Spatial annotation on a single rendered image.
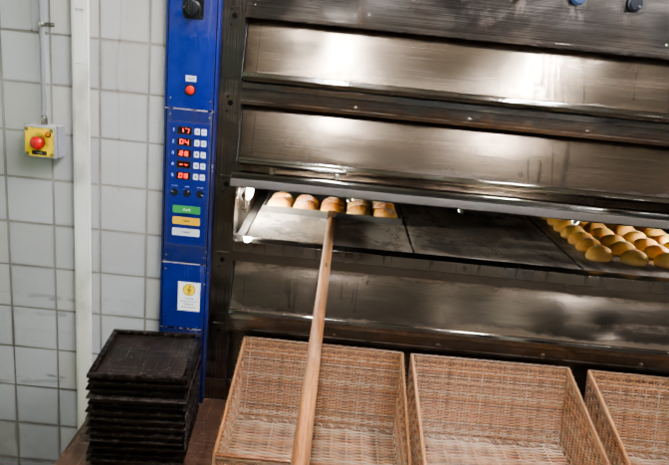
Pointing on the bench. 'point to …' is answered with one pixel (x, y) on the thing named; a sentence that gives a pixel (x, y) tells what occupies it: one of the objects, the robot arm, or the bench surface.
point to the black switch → (193, 7)
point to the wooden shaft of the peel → (313, 357)
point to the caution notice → (188, 296)
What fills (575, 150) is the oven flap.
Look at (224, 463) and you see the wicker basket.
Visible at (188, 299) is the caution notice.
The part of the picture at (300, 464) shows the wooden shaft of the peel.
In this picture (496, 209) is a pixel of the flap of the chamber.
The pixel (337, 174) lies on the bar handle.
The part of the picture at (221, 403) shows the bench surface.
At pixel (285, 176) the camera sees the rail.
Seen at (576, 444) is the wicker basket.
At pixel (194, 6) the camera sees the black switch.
